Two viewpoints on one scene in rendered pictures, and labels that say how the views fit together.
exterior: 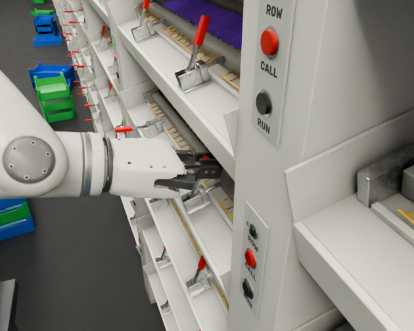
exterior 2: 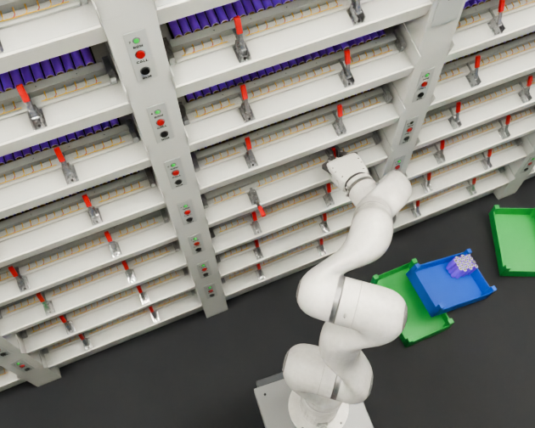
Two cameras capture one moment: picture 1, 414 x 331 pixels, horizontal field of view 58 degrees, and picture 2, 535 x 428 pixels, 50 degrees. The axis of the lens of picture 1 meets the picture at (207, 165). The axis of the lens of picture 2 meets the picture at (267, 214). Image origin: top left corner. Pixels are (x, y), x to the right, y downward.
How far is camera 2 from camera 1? 163 cm
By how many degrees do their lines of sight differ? 61
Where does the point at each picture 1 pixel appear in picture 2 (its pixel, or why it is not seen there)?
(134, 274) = (194, 329)
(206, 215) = not seen: hidden behind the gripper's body
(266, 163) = (418, 104)
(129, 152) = (356, 169)
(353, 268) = (443, 97)
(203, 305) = (340, 198)
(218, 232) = not seen: hidden behind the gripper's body
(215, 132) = (381, 121)
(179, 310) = (298, 240)
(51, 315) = (239, 393)
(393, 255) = (441, 88)
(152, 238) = (231, 266)
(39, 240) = not seen: outside the picture
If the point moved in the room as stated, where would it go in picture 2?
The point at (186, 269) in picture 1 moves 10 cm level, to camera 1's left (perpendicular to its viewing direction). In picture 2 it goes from (315, 207) to (317, 233)
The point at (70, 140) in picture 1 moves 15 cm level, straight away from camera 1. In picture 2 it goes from (368, 182) to (319, 201)
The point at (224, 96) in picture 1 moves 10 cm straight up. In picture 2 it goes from (356, 116) to (360, 92)
